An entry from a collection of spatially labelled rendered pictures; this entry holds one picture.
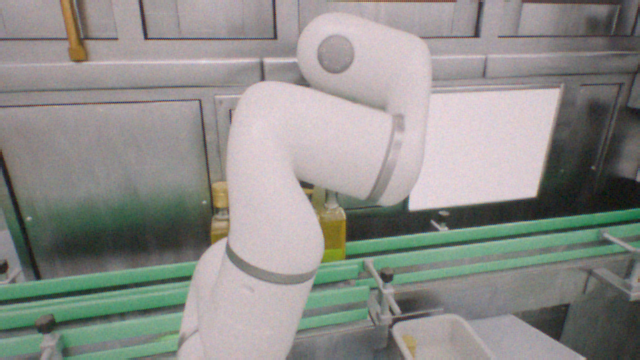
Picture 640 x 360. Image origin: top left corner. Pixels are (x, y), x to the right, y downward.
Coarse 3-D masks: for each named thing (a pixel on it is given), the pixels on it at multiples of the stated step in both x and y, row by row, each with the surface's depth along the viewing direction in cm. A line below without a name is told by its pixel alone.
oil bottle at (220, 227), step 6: (216, 216) 79; (228, 216) 79; (216, 222) 78; (222, 222) 78; (228, 222) 78; (216, 228) 78; (222, 228) 78; (228, 228) 78; (216, 234) 78; (222, 234) 78; (216, 240) 78
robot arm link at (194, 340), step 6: (192, 336) 44; (198, 336) 44; (186, 342) 44; (192, 342) 43; (198, 342) 43; (180, 348) 44; (186, 348) 43; (192, 348) 43; (198, 348) 42; (180, 354) 44; (186, 354) 42; (192, 354) 42; (198, 354) 41; (204, 354) 41
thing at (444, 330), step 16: (416, 320) 87; (432, 320) 87; (448, 320) 88; (464, 320) 87; (400, 336) 86; (416, 336) 87; (432, 336) 88; (448, 336) 89; (464, 336) 85; (416, 352) 87; (432, 352) 87; (448, 352) 87; (464, 352) 85; (480, 352) 80
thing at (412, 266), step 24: (504, 240) 95; (528, 240) 96; (552, 240) 98; (576, 240) 100; (600, 240) 102; (624, 240) 104; (336, 264) 86; (360, 264) 87; (384, 264) 89; (408, 264) 90; (432, 264) 92; (456, 264) 94; (480, 264) 95; (504, 264) 97; (528, 264) 99; (144, 288) 78; (168, 288) 78
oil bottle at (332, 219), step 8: (320, 208) 85; (328, 208) 83; (336, 208) 83; (320, 216) 84; (328, 216) 82; (336, 216) 83; (344, 216) 84; (320, 224) 84; (328, 224) 83; (336, 224) 83; (344, 224) 84; (328, 232) 84; (336, 232) 84; (344, 232) 85; (328, 240) 84; (336, 240) 85; (344, 240) 86; (328, 248) 85; (336, 248) 86; (344, 248) 86; (328, 256) 86; (336, 256) 86; (344, 256) 87
